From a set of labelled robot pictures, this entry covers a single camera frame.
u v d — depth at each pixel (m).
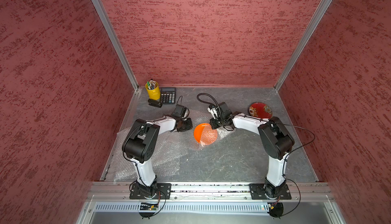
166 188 0.76
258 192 0.74
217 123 0.85
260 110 1.06
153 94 1.07
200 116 1.02
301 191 0.76
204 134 0.92
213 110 0.88
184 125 0.83
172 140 0.88
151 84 1.00
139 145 0.49
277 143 0.51
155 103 1.07
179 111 0.79
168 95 1.13
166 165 0.83
